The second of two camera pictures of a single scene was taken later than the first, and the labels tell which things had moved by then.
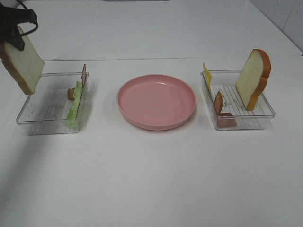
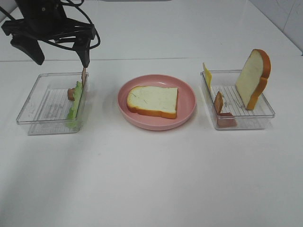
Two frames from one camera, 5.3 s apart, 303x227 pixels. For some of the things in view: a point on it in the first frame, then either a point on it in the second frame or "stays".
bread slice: [24, 65] -> [155, 100]
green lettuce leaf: [72, 121] stays
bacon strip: [71, 91] stays
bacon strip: [225, 119] stays
